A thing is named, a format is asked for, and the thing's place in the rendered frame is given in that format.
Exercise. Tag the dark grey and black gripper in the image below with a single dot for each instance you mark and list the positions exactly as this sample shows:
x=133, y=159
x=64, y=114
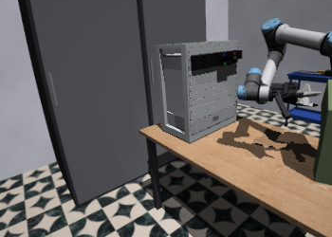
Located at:
x=299, y=98

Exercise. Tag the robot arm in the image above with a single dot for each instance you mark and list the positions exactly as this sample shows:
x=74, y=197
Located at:
x=276, y=36

